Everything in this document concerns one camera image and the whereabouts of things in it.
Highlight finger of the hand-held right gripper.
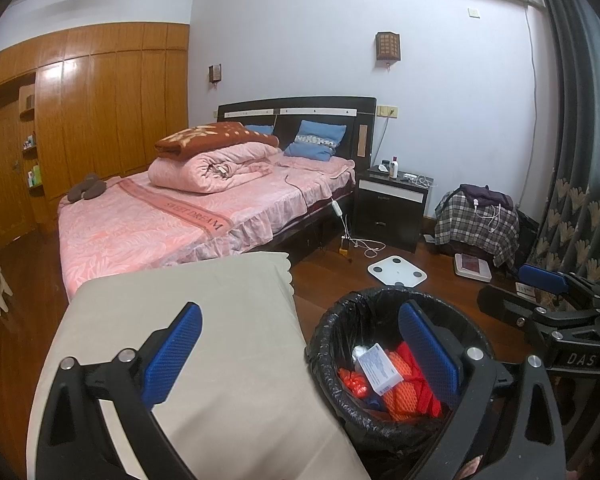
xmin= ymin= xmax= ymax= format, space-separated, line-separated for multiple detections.
xmin=476 ymin=284 xmax=572 ymax=334
xmin=517 ymin=263 xmax=600 ymax=312

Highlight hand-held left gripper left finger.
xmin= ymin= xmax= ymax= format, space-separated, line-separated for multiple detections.
xmin=38 ymin=301 xmax=203 ymax=480

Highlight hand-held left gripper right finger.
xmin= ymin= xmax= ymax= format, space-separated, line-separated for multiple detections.
xmin=398 ymin=300 xmax=567 ymax=480

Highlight orange mesh foam sheet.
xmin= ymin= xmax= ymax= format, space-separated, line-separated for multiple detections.
xmin=382 ymin=342 xmax=447 ymax=422

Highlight small cardboard box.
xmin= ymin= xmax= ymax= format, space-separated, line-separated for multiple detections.
xmin=356 ymin=344 xmax=402 ymax=395

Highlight red plastic bag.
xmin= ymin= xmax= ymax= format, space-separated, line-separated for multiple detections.
xmin=337 ymin=367 xmax=372 ymax=399

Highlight bin with black liner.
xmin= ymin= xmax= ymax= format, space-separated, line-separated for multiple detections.
xmin=305 ymin=287 xmax=497 ymax=480

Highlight black bag by chair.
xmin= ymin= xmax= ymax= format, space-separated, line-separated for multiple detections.
xmin=516 ymin=214 xmax=540 ymax=263

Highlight white flat box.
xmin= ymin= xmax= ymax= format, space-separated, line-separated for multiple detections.
xmin=454 ymin=252 xmax=493 ymax=283

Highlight beige tablecloth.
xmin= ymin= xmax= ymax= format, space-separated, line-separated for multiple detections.
xmin=27 ymin=251 xmax=372 ymax=480

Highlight plaid cloth covered chair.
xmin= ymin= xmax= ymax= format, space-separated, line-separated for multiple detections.
xmin=433 ymin=187 xmax=521 ymax=269

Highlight white bathroom scale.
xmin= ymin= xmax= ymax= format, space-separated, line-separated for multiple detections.
xmin=368 ymin=256 xmax=428 ymax=289

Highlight dark purple garment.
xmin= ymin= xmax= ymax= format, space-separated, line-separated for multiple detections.
xmin=460 ymin=184 xmax=514 ymax=209

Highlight patterned curtain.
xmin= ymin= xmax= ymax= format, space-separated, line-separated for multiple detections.
xmin=527 ymin=0 xmax=600 ymax=311

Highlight bed with pink sheet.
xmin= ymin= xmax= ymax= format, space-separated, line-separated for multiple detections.
xmin=57 ymin=96 xmax=377 ymax=302

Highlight dark nightstand with white drawer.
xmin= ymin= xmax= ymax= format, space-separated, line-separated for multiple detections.
xmin=354 ymin=164 xmax=434 ymax=254

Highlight chargers on nightstand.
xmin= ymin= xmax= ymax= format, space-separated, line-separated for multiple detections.
xmin=401 ymin=172 xmax=437 ymax=190

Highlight grey slippers on bed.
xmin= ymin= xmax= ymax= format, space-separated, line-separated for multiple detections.
xmin=67 ymin=172 xmax=109 ymax=205

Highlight folded pink quilt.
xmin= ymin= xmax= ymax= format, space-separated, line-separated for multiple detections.
xmin=147 ymin=141 xmax=281 ymax=195

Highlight brown patterned pillow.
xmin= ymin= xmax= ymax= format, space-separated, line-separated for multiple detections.
xmin=154 ymin=121 xmax=280 ymax=163

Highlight blue pillow with patterned band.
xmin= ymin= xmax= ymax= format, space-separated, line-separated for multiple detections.
xmin=283 ymin=120 xmax=348 ymax=162

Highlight wooden wardrobe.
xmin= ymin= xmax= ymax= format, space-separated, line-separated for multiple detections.
xmin=0 ymin=22 xmax=191 ymax=252

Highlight white charger cable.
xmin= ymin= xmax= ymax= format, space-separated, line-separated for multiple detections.
xmin=472 ymin=199 xmax=512 ymax=233

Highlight white floor cable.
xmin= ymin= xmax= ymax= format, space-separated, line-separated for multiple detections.
xmin=352 ymin=239 xmax=387 ymax=258

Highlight air conditioner cable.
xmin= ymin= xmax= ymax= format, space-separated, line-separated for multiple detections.
xmin=524 ymin=0 xmax=540 ymax=211

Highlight white corded controller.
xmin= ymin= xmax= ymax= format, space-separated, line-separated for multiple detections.
xmin=285 ymin=169 xmax=353 ymax=241

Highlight large brown wall lamp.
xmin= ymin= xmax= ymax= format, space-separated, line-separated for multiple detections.
xmin=376 ymin=31 xmax=402 ymax=63

